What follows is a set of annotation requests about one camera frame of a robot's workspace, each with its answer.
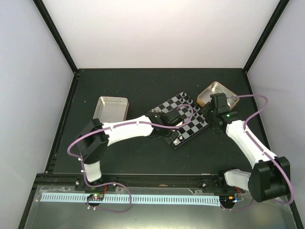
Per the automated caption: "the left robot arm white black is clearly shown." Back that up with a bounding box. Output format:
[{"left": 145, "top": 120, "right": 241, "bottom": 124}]
[{"left": 67, "top": 110, "right": 185, "bottom": 190}]

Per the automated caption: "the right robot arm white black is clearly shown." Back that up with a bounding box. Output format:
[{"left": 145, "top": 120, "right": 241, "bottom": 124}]
[{"left": 201, "top": 93, "right": 295, "bottom": 205}]

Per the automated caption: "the checkered chess board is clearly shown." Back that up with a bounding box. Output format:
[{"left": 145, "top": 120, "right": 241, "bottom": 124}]
[{"left": 149, "top": 91, "right": 211, "bottom": 150}]

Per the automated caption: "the black chess pieces row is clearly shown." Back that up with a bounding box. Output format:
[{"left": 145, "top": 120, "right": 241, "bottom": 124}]
[{"left": 176, "top": 92, "right": 205, "bottom": 124}]

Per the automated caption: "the right circuit board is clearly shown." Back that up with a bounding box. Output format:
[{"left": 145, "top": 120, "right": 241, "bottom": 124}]
[{"left": 219, "top": 196, "right": 244, "bottom": 204}]

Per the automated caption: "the circuit board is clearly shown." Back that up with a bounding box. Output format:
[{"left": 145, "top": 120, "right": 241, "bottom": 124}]
[
  {"left": 87, "top": 194, "right": 104, "bottom": 201},
  {"left": 219, "top": 196, "right": 244, "bottom": 204}
]

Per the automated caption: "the left circuit board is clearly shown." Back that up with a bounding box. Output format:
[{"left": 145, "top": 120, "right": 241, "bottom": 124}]
[{"left": 87, "top": 194, "right": 104, "bottom": 201}]

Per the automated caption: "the gold tin box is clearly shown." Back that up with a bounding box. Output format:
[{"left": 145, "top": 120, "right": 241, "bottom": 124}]
[{"left": 196, "top": 81, "right": 240, "bottom": 113}]

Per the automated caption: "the silver tin tray pink rim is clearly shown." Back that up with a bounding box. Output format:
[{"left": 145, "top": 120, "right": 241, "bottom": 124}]
[{"left": 93, "top": 96, "right": 129, "bottom": 123}]

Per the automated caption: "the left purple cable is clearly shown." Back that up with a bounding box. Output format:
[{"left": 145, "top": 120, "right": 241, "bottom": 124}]
[{"left": 67, "top": 104, "right": 194, "bottom": 213}]

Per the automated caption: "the light blue slotted cable duct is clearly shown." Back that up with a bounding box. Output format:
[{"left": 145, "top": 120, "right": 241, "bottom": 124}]
[{"left": 40, "top": 193, "right": 220, "bottom": 207}]

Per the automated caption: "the black mounting rail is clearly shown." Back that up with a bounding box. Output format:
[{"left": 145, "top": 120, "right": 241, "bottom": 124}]
[{"left": 33, "top": 174, "right": 245, "bottom": 195}]

